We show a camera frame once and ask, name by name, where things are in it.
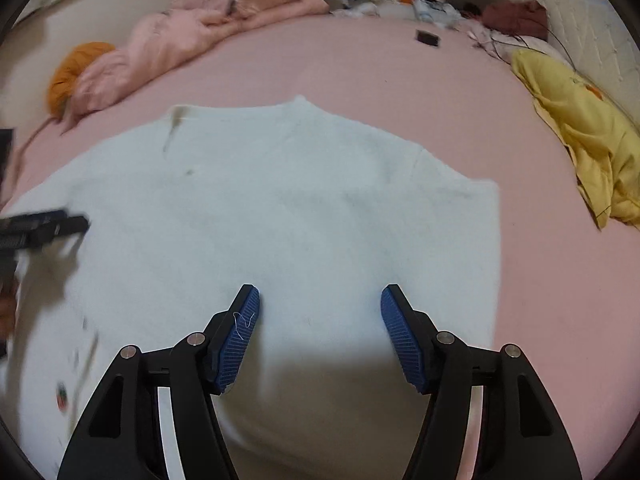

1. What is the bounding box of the yellow pillow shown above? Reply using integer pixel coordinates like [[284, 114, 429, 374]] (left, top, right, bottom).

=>
[[510, 49, 640, 231]]

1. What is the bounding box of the pink quilt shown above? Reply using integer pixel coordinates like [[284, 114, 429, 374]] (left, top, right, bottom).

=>
[[65, 0, 331, 121]]

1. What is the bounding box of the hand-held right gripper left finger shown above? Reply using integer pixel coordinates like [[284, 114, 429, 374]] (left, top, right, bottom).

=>
[[56, 284, 262, 480]]

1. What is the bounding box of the maroon bag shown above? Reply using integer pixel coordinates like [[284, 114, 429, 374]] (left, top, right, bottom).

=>
[[481, 0, 549, 41]]

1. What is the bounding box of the white cloth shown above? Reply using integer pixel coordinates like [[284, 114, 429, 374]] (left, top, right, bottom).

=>
[[332, 2, 383, 18]]

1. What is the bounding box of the white sweater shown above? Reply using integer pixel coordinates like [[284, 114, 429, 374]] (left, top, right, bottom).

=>
[[0, 95, 503, 480]]

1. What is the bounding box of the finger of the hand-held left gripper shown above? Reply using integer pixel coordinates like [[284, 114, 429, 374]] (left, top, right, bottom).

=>
[[0, 208, 69, 233], [0, 215, 91, 252]]

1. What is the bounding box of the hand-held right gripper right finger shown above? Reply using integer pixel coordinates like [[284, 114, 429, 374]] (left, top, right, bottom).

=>
[[380, 284, 583, 480]]

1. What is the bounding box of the orange cushion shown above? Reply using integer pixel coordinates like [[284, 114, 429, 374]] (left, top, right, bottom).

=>
[[46, 41, 117, 121]]

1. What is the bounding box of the cream padded headboard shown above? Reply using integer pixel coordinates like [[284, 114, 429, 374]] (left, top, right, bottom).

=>
[[515, 0, 640, 126]]

